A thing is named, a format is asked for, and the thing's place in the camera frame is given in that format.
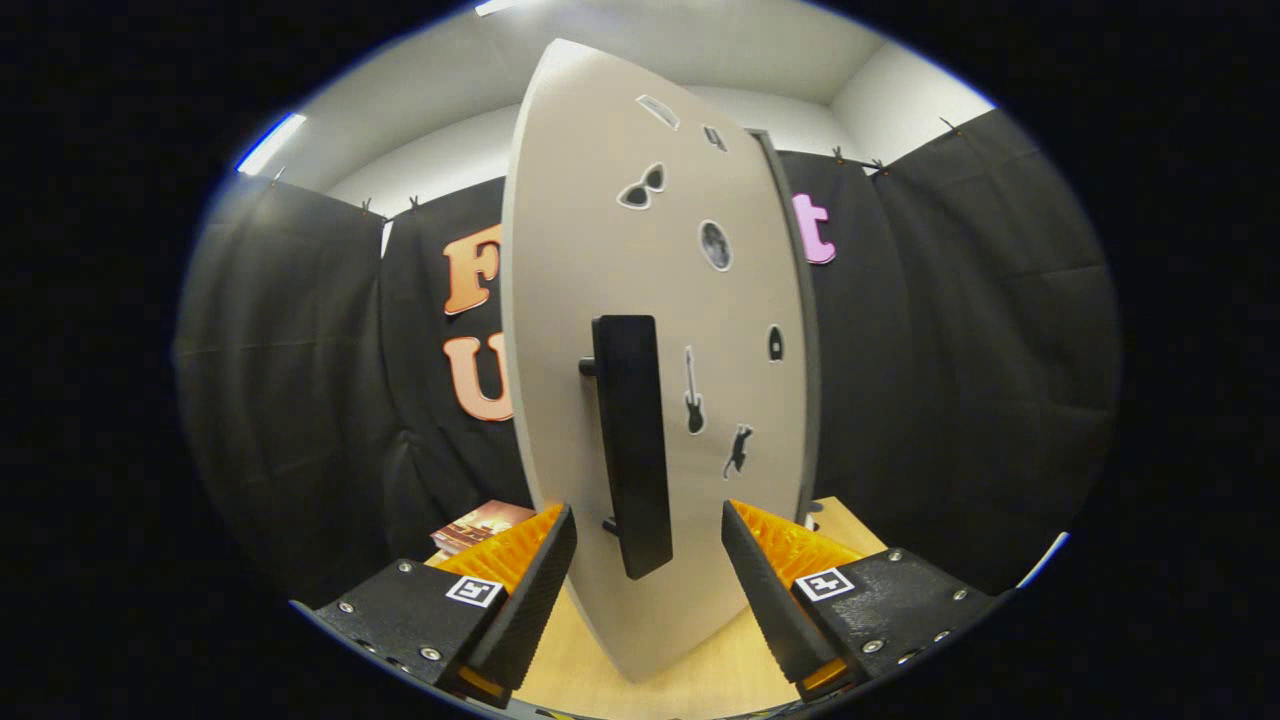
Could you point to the brown book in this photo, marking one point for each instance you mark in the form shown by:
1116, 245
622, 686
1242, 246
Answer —
485, 522

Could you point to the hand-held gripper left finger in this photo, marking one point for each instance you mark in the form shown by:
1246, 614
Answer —
525, 600

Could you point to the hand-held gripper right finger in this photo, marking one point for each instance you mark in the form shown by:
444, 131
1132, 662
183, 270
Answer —
765, 600

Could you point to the row of black cloth clips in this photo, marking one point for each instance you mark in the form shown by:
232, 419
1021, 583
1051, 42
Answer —
838, 154

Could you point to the black backdrop cloth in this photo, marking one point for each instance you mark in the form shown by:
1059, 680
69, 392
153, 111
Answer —
960, 350

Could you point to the dark grey shoe cabinet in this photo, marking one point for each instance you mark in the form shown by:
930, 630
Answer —
800, 260

